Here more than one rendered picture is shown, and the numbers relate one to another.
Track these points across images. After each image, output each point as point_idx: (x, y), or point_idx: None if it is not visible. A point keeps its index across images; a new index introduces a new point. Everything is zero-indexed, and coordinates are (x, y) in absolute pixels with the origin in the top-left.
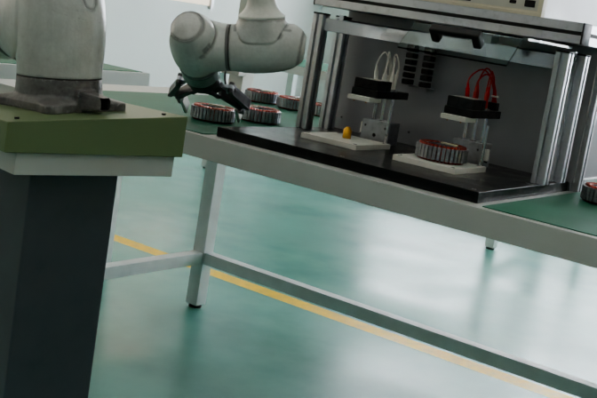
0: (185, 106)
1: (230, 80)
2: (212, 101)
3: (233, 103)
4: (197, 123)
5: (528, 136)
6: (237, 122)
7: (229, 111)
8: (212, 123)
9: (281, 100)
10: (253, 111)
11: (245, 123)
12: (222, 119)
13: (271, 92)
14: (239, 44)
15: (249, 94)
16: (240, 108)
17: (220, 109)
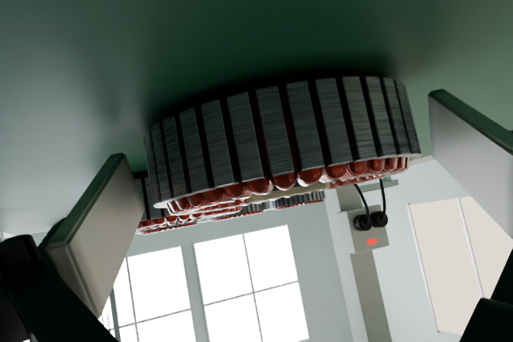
0: (463, 127)
1: (357, 197)
2: None
3: (28, 326)
4: None
5: None
6: (120, 153)
7: (160, 202)
8: (225, 85)
9: (253, 205)
10: (166, 211)
11: (144, 156)
12: (172, 135)
13: (280, 208)
14: None
15: (314, 193)
16: (9, 276)
17: (207, 196)
